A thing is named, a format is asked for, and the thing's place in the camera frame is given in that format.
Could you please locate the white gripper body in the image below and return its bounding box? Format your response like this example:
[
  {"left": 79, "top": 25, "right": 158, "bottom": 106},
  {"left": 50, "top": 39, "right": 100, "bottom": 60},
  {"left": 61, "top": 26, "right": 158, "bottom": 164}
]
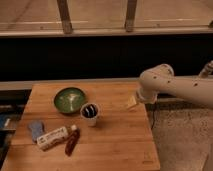
[{"left": 136, "top": 88, "right": 157, "bottom": 104}]

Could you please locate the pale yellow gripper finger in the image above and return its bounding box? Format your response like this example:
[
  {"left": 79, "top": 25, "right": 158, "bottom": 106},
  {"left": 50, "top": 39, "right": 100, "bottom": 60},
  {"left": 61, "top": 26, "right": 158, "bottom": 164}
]
[{"left": 126, "top": 96, "right": 138, "bottom": 109}]

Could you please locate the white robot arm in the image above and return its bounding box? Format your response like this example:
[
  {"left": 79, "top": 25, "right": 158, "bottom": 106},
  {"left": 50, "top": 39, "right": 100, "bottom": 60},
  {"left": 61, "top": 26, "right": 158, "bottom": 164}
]
[{"left": 127, "top": 60, "right": 213, "bottom": 109}]

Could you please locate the white paper cup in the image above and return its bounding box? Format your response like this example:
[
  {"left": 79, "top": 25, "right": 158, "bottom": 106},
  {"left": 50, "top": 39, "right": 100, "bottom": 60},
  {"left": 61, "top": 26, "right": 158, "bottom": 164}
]
[{"left": 80, "top": 103, "right": 99, "bottom": 127}]

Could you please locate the green ceramic bowl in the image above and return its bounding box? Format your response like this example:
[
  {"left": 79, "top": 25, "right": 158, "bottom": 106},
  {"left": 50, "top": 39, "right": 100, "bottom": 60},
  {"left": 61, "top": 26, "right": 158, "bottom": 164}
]
[{"left": 53, "top": 87, "right": 87, "bottom": 115}]

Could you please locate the dark red sauce bottle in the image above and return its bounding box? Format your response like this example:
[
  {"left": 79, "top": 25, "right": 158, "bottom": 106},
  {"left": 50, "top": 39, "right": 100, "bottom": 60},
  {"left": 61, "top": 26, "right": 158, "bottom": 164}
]
[{"left": 65, "top": 125, "right": 80, "bottom": 156}]

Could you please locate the white rectangular carton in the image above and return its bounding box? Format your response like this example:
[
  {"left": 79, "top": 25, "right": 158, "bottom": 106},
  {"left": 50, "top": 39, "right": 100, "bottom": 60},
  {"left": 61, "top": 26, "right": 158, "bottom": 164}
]
[{"left": 37, "top": 126, "right": 69, "bottom": 151}]

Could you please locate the blue sponge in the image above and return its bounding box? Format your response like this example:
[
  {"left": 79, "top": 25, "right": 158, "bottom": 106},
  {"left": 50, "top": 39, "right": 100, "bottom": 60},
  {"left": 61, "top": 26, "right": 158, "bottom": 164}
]
[{"left": 28, "top": 120, "right": 44, "bottom": 142}]

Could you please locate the blue object at left edge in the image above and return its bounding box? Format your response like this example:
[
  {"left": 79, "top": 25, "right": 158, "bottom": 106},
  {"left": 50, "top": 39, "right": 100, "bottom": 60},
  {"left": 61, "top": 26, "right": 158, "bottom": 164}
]
[{"left": 0, "top": 115, "right": 10, "bottom": 130}]

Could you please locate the right metal window post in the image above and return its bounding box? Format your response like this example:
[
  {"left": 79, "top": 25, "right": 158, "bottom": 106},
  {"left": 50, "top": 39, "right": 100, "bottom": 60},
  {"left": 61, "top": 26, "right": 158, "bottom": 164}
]
[{"left": 124, "top": 0, "right": 137, "bottom": 32}]

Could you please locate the metal window post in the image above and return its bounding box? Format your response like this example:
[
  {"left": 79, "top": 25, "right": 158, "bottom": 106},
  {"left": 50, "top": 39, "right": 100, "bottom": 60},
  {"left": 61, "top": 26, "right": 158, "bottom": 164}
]
[
  {"left": 124, "top": 0, "right": 137, "bottom": 32},
  {"left": 57, "top": 0, "right": 73, "bottom": 34}
]

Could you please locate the left metal window post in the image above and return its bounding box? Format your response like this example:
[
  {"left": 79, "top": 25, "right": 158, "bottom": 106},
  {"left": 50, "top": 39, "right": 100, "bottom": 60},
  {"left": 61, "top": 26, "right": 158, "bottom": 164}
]
[{"left": 57, "top": 0, "right": 73, "bottom": 34}]

